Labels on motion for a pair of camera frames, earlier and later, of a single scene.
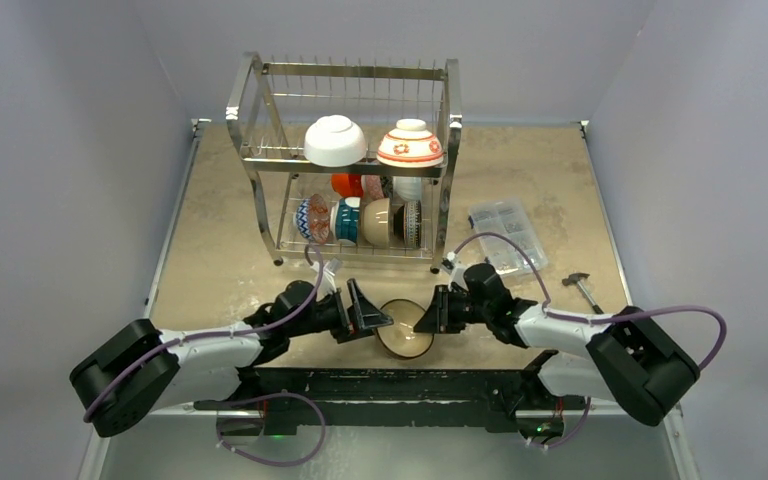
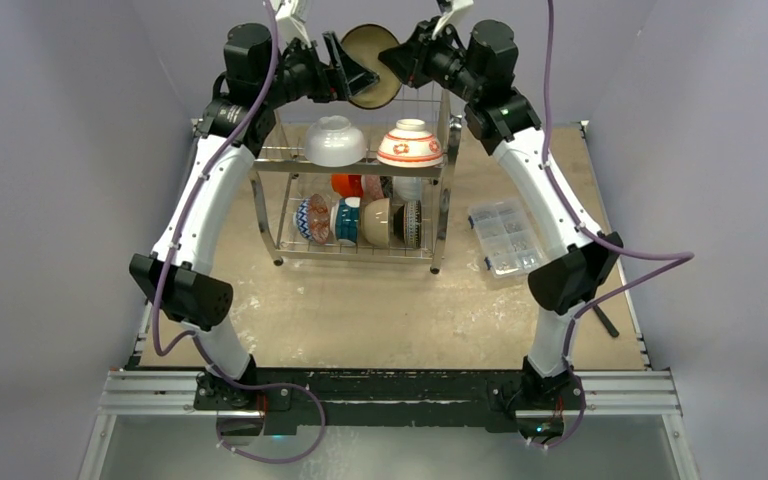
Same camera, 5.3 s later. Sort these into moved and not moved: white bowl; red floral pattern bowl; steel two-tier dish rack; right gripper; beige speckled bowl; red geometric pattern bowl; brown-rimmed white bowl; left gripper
Moved: right gripper; brown-rimmed white bowl; left gripper
Not moved: white bowl; red floral pattern bowl; beige speckled bowl; red geometric pattern bowl; steel two-tier dish rack
